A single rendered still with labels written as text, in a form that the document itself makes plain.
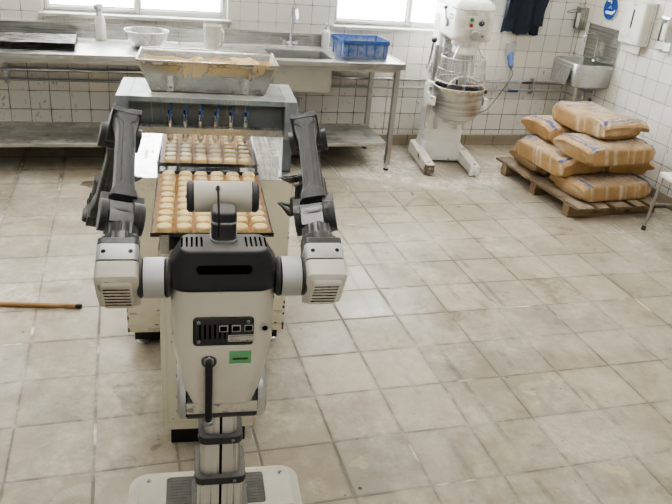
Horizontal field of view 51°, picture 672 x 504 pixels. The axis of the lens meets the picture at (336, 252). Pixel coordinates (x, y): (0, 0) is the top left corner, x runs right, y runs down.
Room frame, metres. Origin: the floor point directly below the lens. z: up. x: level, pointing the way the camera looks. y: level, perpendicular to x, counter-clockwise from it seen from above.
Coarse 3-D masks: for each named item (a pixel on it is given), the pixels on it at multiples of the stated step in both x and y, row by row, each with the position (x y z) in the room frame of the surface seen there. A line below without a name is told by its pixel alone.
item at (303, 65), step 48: (0, 48) 4.86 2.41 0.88; (96, 48) 5.16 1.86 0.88; (192, 48) 5.51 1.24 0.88; (240, 48) 5.70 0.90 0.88; (288, 48) 5.90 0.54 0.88; (0, 144) 4.77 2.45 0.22; (48, 144) 4.87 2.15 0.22; (96, 144) 4.97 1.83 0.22; (336, 144) 5.54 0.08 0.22; (384, 144) 5.67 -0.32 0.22
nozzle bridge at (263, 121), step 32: (128, 96) 2.73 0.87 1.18; (160, 96) 2.76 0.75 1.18; (192, 96) 2.81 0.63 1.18; (224, 96) 2.86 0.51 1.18; (256, 96) 2.91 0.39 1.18; (288, 96) 2.96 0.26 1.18; (160, 128) 2.79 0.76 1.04; (192, 128) 2.81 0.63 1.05; (224, 128) 2.85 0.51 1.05; (256, 128) 2.90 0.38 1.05; (288, 128) 2.86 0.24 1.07; (288, 160) 2.97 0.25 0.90
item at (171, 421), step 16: (176, 240) 2.17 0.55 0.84; (160, 256) 2.09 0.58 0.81; (160, 304) 2.09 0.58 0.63; (160, 320) 2.09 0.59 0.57; (160, 336) 2.10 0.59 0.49; (176, 368) 2.09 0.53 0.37; (176, 384) 2.09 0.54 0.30; (176, 400) 2.09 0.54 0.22; (176, 416) 2.09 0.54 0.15; (176, 432) 2.12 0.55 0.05; (192, 432) 2.14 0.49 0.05
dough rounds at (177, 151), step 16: (176, 144) 3.00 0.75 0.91; (192, 144) 3.05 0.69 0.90; (208, 144) 3.07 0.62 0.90; (224, 144) 3.04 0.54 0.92; (240, 144) 3.05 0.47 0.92; (176, 160) 2.79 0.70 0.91; (192, 160) 2.83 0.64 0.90; (208, 160) 2.85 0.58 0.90; (224, 160) 2.83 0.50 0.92; (240, 160) 2.84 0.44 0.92
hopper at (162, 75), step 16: (144, 48) 3.03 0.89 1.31; (160, 48) 3.05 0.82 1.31; (176, 48) 3.06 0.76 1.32; (144, 64) 2.77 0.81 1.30; (160, 64) 2.79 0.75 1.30; (176, 64) 2.80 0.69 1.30; (192, 64) 2.81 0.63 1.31; (208, 64) 2.82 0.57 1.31; (224, 64) 2.83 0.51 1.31; (240, 64) 2.84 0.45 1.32; (272, 64) 3.02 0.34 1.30; (160, 80) 2.82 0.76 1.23; (176, 80) 2.83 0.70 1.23; (192, 80) 2.84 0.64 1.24; (208, 80) 2.85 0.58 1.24; (224, 80) 2.86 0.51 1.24; (240, 80) 2.88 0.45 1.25; (256, 80) 2.89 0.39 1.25
